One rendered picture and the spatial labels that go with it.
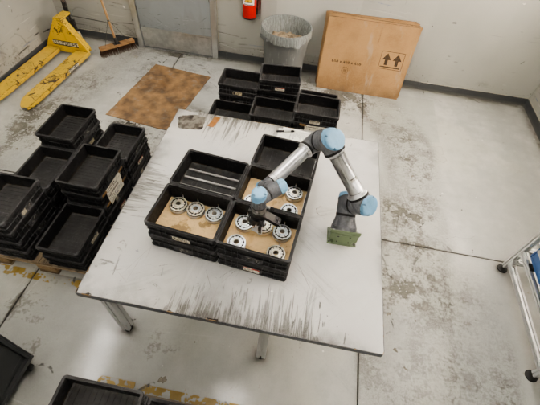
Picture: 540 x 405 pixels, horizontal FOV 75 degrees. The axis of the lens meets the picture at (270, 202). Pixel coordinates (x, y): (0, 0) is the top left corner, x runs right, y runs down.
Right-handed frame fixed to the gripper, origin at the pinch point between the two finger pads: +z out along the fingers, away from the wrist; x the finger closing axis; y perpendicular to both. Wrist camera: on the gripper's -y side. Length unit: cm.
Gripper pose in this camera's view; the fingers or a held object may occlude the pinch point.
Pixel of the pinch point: (262, 230)
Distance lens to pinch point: 194.7
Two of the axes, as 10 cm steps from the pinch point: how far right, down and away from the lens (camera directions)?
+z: -0.3, 5.5, 8.3
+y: -9.6, -2.5, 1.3
